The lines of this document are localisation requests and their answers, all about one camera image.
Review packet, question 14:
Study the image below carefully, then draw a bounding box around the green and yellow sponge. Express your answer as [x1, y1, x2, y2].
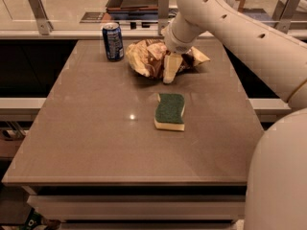
[154, 93, 185, 131]

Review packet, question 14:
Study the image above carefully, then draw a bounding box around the middle metal glass bracket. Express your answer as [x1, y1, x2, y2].
[158, 0, 169, 35]

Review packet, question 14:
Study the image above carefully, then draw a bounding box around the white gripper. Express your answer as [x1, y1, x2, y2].
[163, 12, 204, 84]

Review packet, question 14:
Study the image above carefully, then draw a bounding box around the brown table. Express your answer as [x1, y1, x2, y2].
[3, 39, 263, 227]

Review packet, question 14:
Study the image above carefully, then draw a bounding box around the brown chip bag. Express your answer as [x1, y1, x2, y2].
[126, 39, 209, 80]

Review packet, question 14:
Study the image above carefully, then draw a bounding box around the right metal glass bracket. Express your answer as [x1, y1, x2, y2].
[273, 0, 300, 34]

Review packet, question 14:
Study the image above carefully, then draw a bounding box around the left metal glass bracket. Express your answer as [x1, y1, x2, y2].
[28, 0, 53, 35]

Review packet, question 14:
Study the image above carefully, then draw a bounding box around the blue soda can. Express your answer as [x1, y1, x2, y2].
[102, 22, 124, 61]

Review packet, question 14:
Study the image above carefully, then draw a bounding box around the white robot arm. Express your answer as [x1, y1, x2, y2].
[165, 0, 307, 230]

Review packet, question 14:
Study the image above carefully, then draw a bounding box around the metal glass bracket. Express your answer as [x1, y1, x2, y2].
[273, 0, 300, 34]
[28, 0, 53, 35]
[158, 0, 169, 35]

